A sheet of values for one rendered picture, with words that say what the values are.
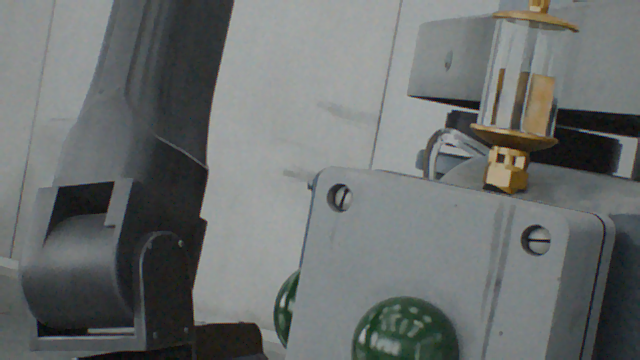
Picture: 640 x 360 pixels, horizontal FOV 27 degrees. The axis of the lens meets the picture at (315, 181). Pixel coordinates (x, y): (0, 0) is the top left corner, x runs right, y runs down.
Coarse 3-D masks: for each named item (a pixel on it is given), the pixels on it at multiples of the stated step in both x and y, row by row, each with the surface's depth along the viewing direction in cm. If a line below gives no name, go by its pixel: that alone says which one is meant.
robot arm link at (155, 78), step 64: (128, 0) 69; (192, 0) 69; (128, 64) 67; (192, 64) 68; (128, 128) 65; (192, 128) 68; (64, 192) 66; (128, 192) 63; (192, 192) 67; (64, 256) 64; (128, 256) 63; (192, 256) 66; (64, 320) 65; (128, 320) 63
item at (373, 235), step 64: (320, 192) 37; (384, 192) 36; (448, 192) 36; (320, 256) 37; (384, 256) 36; (448, 256) 36; (512, 256) 35; (576, 256) 35; (320, 320) 37; (512, 320) 35; (576, 320) 36
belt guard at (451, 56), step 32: (608, 0) 58; (448, 32) 82; (480, 32) 76; (608, 32) 57; (416, 64) 89; (448, 64) 81; (480, 64) 75; (576, 64) 60; (608, 64) 57; (416, 96) 94; (448, 96) 80; (480, 96) 74; (576, 96) 60; (608, 96) 56; (576, 128) 98; (608, 128) 97
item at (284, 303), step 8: (296, 272) 39; (288, 280) 39; (296, 280) 39; (280, 288) 40; (288, 288) 39; (296, 288) 39; (280, 296) 39; (288, 296) 39; (296, 296) 39; (280, 304) 39; (288, 304) 39; (280, 312) 39; (288, 312) 39; (280, 320) 39; (288, 320) 39; (280, 328) 39; (288, 328) 39; (280, 336) 39; (288, 336) 39
